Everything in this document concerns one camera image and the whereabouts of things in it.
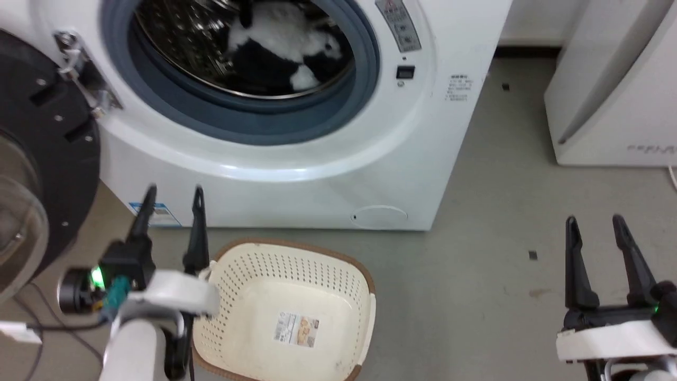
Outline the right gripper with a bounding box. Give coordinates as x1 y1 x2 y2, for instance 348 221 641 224
555 214 677 365

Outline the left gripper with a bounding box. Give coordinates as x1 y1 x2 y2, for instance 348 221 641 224
99 185 221 320

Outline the black and white panda plush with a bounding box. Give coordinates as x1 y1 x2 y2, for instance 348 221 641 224
226 0 354 95

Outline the cream perforated laundry basket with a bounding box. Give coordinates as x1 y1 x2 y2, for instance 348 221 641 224
191 239 377 381

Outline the paper label in basket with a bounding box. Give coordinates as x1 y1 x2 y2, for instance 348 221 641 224
273 312 321 349

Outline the white front-load washing machine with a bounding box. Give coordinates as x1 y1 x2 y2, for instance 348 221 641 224
0 0 514 232

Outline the blue energy label sticker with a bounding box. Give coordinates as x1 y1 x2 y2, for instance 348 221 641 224
129 202 182 228

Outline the grey rubber door gasket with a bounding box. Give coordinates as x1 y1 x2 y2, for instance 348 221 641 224
99 0 381 147

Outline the black round washer door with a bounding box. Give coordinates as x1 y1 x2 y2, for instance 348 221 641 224
0 29 102 303

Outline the metal door hinge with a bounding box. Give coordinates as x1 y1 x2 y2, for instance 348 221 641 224
54 31 123 118

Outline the white cabinet appliance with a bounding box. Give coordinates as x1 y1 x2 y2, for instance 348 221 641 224
544 0 677 168

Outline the round drain filter cover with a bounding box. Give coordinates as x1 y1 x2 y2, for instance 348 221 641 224
351 205 409 230

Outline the grey warning sticker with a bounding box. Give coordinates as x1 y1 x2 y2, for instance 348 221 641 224
375 0 423 53

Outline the black floor cable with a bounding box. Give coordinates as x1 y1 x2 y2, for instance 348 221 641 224
12 282 106 381

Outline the white cable plug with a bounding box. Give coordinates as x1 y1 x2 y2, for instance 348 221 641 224
0 321 43 346

